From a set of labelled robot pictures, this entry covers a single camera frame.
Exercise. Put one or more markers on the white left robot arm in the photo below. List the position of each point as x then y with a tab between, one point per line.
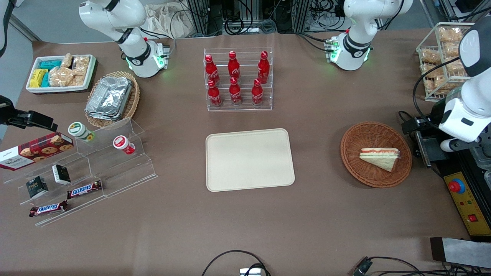
358	42

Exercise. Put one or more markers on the grey black flat plate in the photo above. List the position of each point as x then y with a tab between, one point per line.
464	252

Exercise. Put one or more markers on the black right wrist mount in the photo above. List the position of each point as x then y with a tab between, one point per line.
5	109

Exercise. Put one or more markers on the red cookie box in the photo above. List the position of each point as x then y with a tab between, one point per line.
38	149

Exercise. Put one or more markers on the clear rice cracker pack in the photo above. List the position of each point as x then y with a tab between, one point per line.
60	76
67	60
79	80
81	64

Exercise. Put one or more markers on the red cola bottle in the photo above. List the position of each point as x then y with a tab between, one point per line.
263	69
233	67
214	96
211	71
257	94
235	94

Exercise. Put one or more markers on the yellow snack packet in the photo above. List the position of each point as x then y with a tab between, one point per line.
37	78

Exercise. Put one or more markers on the snickers bar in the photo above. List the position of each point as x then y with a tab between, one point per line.
48	209
84	189

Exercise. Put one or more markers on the teal snack packet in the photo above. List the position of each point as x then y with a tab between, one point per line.
50	64
45	80

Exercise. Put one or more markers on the clear plastic container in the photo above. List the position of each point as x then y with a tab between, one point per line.
482	159

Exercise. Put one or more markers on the stacked foil containers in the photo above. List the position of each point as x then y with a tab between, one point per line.
109	97

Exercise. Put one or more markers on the white rectangular snack tray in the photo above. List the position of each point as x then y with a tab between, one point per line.
57	89

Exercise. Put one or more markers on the yellow control panel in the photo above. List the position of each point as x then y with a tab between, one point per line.
470	209

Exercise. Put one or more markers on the beige plastic tray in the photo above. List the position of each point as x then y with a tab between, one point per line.
249	159

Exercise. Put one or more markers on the beige cloth bag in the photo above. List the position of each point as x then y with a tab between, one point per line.
165	21

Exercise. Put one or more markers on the red emergency button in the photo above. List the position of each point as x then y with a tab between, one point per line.
456	186

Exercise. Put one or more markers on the round brown wicker basket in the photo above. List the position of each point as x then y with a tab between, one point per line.
356	168

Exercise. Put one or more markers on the aluminium frame post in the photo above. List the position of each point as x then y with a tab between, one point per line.
199	17
302	15

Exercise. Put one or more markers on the clear acrylic bottle rack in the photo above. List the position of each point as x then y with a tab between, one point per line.
268	96

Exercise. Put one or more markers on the red lid cup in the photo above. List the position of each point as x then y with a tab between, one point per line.
122	143

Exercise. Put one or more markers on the small black box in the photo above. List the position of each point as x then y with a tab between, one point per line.
37	187
61	174

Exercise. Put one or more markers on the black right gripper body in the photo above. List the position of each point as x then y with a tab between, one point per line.
8	117

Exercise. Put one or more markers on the black sealing machine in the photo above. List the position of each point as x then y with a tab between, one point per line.
433	151

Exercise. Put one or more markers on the green lid cup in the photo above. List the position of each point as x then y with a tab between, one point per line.
78	130

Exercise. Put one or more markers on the oval light wicker basket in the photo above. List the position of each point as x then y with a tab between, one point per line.
133	103

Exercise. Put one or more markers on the clear acrylic tiered stand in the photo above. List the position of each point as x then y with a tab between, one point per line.
115	168

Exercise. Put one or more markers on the triangular sandwich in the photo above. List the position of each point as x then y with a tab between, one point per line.
379	157

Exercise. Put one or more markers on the bagged cracker pack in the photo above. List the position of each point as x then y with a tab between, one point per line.
430	56
443	83
430	71
454	66
452	49
450	34

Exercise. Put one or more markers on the small silver device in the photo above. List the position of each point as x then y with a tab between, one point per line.
250	272

